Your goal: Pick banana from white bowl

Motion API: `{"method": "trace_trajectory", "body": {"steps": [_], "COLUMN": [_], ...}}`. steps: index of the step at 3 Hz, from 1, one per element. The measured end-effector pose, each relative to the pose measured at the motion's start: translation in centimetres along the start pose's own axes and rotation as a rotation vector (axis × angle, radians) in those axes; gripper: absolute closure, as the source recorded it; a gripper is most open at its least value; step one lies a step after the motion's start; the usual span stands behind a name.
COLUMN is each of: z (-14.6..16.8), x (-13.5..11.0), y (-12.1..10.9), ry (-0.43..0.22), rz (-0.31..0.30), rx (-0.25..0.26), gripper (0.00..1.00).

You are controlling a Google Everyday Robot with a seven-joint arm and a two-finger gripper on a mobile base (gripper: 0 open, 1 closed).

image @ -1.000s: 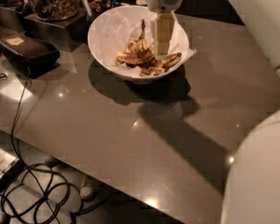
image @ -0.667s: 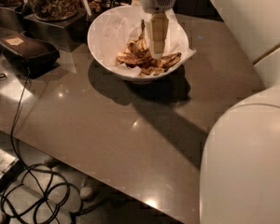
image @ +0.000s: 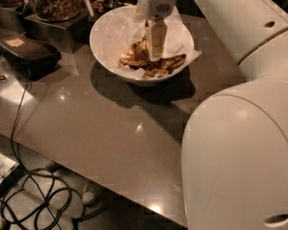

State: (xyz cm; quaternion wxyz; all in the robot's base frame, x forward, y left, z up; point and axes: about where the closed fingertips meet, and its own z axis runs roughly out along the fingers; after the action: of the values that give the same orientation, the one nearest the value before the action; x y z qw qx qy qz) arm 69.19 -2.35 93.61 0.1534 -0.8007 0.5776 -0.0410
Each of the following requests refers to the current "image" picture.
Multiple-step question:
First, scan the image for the white box on floor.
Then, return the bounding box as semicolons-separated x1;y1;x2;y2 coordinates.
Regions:
0;153;19;197

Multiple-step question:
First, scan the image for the black device with label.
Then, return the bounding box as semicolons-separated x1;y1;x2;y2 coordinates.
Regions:
0;33;61;81

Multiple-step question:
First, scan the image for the glass jar of nuts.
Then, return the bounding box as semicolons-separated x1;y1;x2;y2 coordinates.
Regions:
29;0;82;22

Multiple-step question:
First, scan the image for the white paper liner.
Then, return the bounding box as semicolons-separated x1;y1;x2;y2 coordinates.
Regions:
89;6;200;86

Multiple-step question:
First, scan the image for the black cable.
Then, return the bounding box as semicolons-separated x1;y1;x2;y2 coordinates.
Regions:
0;68;87;230

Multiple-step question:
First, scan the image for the white ceramic bowl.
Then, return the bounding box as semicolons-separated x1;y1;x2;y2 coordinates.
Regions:
89;6;202;86

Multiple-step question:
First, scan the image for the banana piece front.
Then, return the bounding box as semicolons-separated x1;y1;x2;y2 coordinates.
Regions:
143;68;169;79

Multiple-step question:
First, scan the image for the ripe banana right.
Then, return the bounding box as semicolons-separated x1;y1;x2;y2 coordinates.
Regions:
158;54;186;71

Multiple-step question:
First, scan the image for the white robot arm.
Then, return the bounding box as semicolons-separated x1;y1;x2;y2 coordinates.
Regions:
181;0;288;230

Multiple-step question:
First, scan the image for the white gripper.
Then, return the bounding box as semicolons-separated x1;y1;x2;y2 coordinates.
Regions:
137;0;177;61

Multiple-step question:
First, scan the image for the dark metal stand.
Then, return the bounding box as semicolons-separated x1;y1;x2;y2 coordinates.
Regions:
0;7;90;53

